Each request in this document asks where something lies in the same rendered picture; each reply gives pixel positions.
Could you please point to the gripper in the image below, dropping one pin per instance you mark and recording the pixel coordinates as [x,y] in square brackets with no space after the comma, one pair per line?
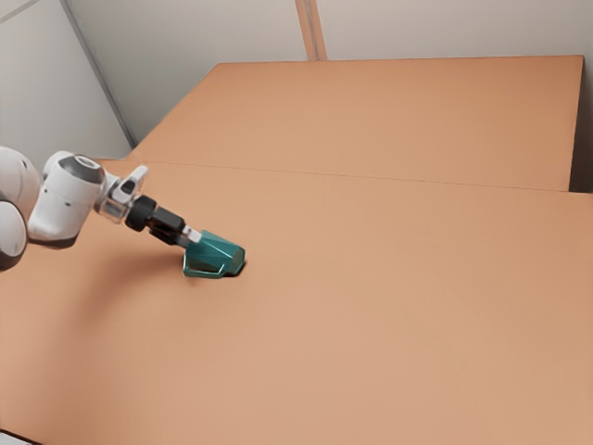
[150,214]

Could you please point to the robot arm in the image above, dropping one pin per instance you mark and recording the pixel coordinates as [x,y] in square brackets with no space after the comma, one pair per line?
[60,199]

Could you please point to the teal faceted mug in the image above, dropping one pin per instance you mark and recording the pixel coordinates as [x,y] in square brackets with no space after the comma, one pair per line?
[215,257]

